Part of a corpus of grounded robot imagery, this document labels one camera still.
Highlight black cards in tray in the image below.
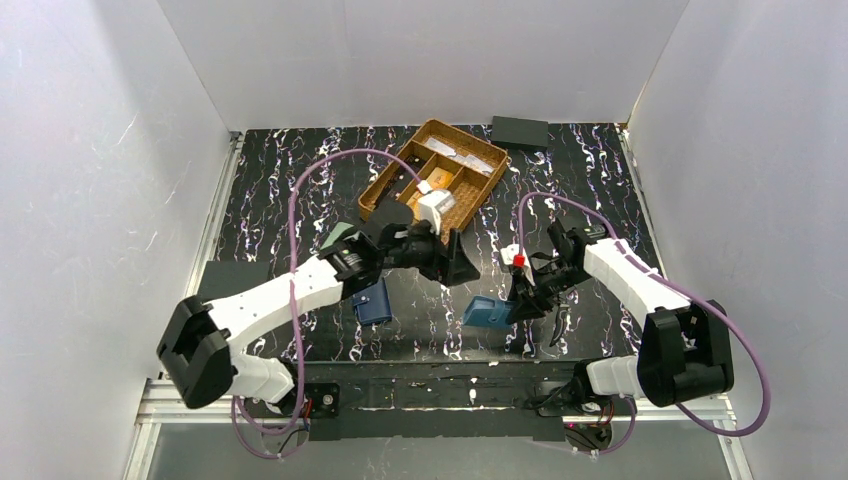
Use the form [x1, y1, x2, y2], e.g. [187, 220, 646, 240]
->
[374, 155, 425, 207]

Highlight purple cable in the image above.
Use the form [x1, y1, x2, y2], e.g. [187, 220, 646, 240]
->
[228, 148, 425, 460]
[517, 192, 774, 458]

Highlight green card holder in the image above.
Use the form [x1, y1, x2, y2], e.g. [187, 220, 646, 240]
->
[320, 222, 353, 250]

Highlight aluminium base frame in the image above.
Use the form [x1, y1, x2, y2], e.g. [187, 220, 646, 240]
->
[124, 362, 752, 479]

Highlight black box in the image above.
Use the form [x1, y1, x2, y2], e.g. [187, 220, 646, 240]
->
[197, 260, 272, 302]
[490, 116, 549, 151]

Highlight light blue card holder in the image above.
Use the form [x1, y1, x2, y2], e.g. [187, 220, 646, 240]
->
[462, 296, 514, 329]

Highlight silver cards in tray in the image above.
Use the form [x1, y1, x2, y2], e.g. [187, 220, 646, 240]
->
[424, 136, 495, 176]

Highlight dark blue card holder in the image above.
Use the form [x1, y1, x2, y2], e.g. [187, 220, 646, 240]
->
[351, 278, 393, 326]

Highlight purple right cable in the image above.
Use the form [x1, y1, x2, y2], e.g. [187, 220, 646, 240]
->
[517, 192, 774, 458]

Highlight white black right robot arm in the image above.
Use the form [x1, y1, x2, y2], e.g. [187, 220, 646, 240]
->
[500, 221, 735, 407]

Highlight woven brown divided tray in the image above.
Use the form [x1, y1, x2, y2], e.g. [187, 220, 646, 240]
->
[358, 119, 509, 243]

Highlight black box at left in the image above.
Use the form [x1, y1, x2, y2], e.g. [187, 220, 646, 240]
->
[197, 260, 272, 302]

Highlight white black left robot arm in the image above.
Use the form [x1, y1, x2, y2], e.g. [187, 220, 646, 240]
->
[156, 221, 480, 409]

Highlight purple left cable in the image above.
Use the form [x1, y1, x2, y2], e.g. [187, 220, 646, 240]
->
[228, 148, 425, 460]

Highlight orange cards in tray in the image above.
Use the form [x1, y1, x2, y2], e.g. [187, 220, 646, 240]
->
[407, 167, 456, 220]

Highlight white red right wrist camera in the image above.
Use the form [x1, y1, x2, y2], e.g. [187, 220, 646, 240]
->
[499, 243, 527, 272]

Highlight black box at back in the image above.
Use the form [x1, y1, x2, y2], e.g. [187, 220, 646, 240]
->
[490, 116, 549, 151]

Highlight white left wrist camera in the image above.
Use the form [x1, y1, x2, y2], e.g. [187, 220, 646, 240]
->
[416, 189, 456, 234]

